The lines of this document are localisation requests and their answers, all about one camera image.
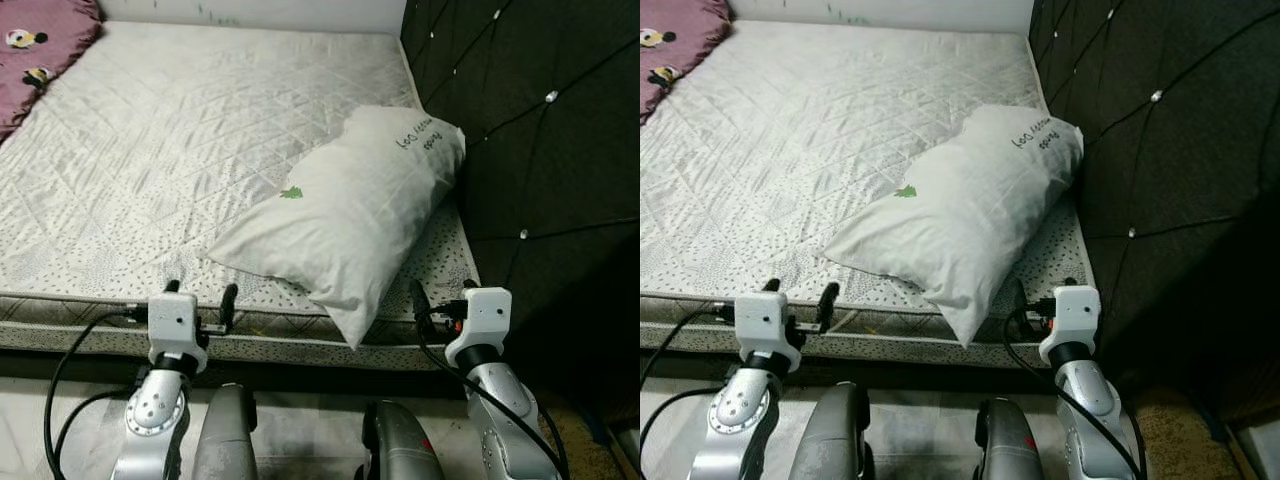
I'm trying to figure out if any white pillow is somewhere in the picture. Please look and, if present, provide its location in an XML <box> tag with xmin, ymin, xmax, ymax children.
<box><xmin>822</xmin><ymin>105</ymin><xmax>1085</xmax><ymax>348</ymax></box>
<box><xmin>205</xmin><ymin>105</ymin><xmax>467</xmax><ymax>351</ymax></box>

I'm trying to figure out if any grey left robot leg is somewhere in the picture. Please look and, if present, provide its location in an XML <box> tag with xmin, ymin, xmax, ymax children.
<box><xmin>795</xmin><ymin>382</ymin><xmax>878</xmax><ymax>480</ymax></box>
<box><xmin>190</xmin><ymin>383</ymin><xmax>261</xmax><ymax>480</ymax></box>

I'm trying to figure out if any grey robot leg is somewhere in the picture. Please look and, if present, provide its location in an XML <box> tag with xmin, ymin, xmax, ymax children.
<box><xmin>974</xmin><ymin>398</ymin><xmax>1047</xmax><ymax>480</ymax></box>
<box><xmin>190</xmin><ymin>383</ymin><xmax>261</xmax><ymax>480</ymax></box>
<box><xmin>795</xmin><ymin>382</ymin><xmax>878</xmax><ymax>480</ymax></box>
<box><xmin>360</xmin><ymin>400</ymin><xmax>447</xmax><ymax>480</ymax></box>

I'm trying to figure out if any grey right robot leg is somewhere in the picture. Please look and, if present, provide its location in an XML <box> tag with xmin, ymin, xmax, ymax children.
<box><xmin>360</xmin><ymin>400</ymin><xmax>447</xmax><ymax>480</ymax></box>
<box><xmin>974</xmin><ymin>398</ymin><xmax>1047</xmax><ymax>480</ymax></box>

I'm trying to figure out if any grey quilted mattress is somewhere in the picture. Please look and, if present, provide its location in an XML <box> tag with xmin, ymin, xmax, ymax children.
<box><xmin>640</xmin><ymin>20</ymin><xmax>1101</xmax><ymax>369</ymax></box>
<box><xmin>0</xmin><ymin>20</ymin><xmax>481</xmax><ymax>371</ymax></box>

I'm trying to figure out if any dark tufted headboard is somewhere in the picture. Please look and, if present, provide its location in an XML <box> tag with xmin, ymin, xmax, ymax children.
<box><xmin>400</xmin><ymin>0</ymin><xmax>641</xmax><ymax>421</ymax></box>
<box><xmin>1028</xmin><ymin>0</ymin><xmax>1280</xmax><ymax>426</ymax></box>

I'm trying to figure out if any brown floor mat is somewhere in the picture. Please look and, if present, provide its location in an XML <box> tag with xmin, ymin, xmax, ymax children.
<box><xmin>1130</xmin><ymin>385</ymin><xmax>1251</xmax><ymax>480</ymax></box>
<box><xmin>540</xmin><ymin>395</ymin><xmax>616</xmax><ymax>480</ymax></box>

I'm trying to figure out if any purple duck print quilt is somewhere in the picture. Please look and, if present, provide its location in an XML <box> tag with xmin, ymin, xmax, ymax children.
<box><xmin>0</xmin><ymin>0</ymin><xmax>104</xmax><ymax>146</ymax></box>
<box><xmin>640</xmin><ymin>0</ymin><xmax>734</xmax><ymax>126</ymax></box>

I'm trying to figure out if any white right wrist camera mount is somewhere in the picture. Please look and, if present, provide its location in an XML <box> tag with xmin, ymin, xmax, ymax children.
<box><xmin>444</xmin><ymin>287</ymin><xmax>514</xmax><ymax>367</ymax></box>
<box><xmin>1037</xmin><ymin>285</ymin><xmax>1102</xmax><ymax>367</ymax></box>

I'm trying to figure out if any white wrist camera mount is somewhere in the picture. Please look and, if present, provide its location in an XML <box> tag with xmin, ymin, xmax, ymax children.
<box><xmin>1037</xmin><ymin>285</ymin><xmax>1102</xmax><ymax>367</ymax></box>
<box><xmin>146</xmin><ymin>292</ymin><xmax>210</xmax><ymax>374</ymax></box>
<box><xmin>444</xmin><ymin>287</ymin><xmax>514</xmax><ymax>367</ymax></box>
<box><xmin>734</xmin><ymin>292</ymin><xmax>802</xmax><ymax>374</ymax></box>

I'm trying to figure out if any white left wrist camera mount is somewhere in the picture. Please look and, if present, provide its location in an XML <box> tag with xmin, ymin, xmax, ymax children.
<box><xmin>146</xmin><ymin>292</ymin><xmax>210</xmax><ymax>374</ymax></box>
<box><xmin>734</xmin><ymin>292</ymin><xmax>802</xmax><ymax>374</ymax></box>

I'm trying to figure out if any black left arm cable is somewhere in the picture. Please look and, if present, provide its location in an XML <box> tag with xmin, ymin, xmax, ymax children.
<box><xmin>42</xmin><ymin>304</ymin><xmax>153</xmax><ymax>480</ymax></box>
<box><xmin>640</xmin><ymin>303</ymin><xmax>743</xmax><ymax>446</ymax></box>

